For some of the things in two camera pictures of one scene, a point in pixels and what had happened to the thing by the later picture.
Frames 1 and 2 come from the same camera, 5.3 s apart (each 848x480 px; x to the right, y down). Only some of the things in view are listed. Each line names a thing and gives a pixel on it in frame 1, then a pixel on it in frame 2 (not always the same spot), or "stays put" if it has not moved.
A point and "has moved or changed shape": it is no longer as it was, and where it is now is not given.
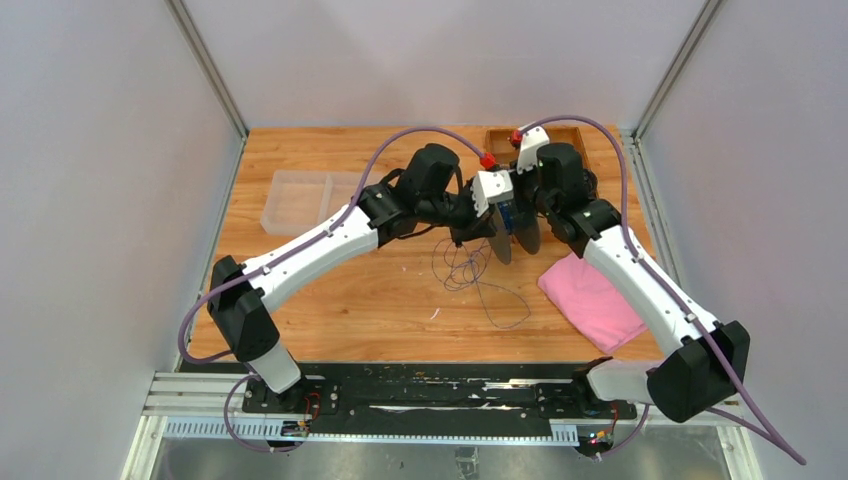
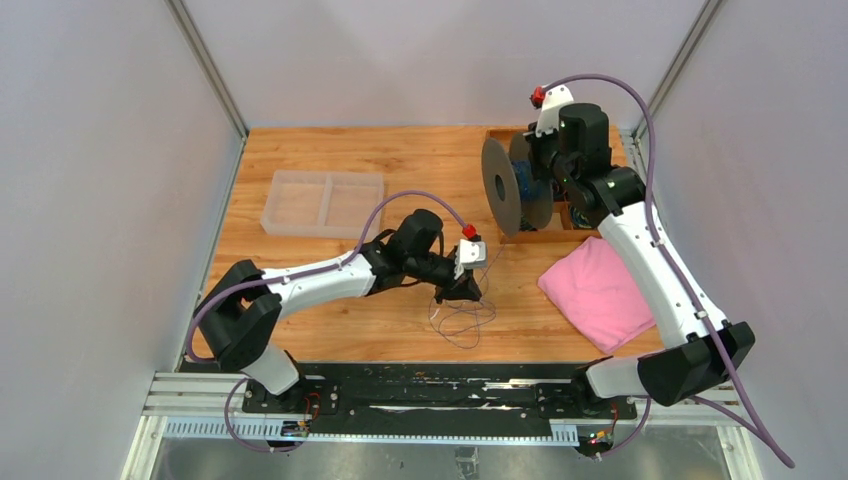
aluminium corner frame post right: x=710 y=12 stays put
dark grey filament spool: x=528 y=233 has moved or changed shape
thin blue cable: x=459 y=265 has moved or changed shape
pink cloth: x=594 y=301 stays put
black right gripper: x=518 y=183 to x=536 y=143
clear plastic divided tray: x=299 y=201 stays put
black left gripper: x=475 y=228 to x=456 y=289
